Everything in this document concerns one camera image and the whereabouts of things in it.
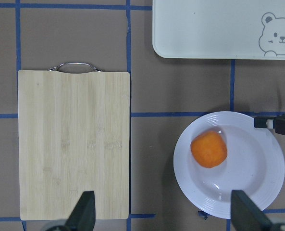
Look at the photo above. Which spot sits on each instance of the orange fruit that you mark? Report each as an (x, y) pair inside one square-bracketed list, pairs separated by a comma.
[(209, 149)]

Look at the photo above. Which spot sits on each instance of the bamboo cutting board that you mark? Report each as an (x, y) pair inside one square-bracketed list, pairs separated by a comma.
[(74, 136)]

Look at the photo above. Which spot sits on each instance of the cream bear tray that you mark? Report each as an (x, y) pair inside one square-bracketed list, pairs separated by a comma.
[(219, 29)]

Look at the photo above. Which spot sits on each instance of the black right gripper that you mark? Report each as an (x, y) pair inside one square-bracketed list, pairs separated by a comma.
[(278, 123)]

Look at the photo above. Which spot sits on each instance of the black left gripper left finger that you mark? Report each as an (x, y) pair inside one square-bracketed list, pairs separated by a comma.
[(83, 216)]

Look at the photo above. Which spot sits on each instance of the white ribbed plate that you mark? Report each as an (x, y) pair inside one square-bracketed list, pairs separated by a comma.
[(255, 164)]

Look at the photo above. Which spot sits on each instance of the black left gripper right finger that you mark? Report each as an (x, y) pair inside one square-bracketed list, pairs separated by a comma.
[(245, 215)]

